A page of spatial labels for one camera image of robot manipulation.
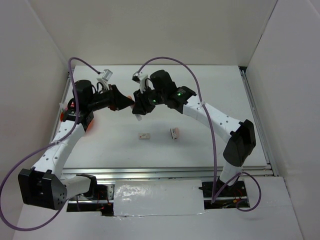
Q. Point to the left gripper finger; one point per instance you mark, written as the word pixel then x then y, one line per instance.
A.
pixel 118 97
pixel 122 104

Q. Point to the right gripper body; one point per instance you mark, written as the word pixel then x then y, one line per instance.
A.
pixel 155 97

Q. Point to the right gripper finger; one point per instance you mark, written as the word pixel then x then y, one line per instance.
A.
pixel 137 96
pixel 138 109

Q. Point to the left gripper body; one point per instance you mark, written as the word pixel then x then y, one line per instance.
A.
pixel 102 100

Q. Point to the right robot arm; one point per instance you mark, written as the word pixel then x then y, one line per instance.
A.
pixel 239 136

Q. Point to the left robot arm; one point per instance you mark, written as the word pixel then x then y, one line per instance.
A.
pixel 42 185

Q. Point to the staples box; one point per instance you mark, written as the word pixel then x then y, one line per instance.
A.
pixel 144 136

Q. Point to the orange round pen holder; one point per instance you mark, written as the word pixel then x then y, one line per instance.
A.
pixel 90 125

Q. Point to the pink mini stapler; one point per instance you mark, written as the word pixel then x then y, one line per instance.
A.
pixel 174 133

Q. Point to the white cover sheet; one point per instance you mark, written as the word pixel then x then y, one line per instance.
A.
pixel 158 198

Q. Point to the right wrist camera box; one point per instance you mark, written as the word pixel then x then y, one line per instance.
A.
pixel 142 79

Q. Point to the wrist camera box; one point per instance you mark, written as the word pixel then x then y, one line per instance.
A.
pixel 103 77
pixel 142 79

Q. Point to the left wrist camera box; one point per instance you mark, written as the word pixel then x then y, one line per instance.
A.
pixel 103 77

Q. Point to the aluminium left rail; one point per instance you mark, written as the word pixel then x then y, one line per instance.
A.
pixel 63 98

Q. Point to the aluminium front rail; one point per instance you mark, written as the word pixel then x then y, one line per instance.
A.
pixel 151 173

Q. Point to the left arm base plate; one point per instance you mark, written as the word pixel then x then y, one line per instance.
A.
pixel 102 201

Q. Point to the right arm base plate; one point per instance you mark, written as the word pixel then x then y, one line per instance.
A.
pixel 228 198

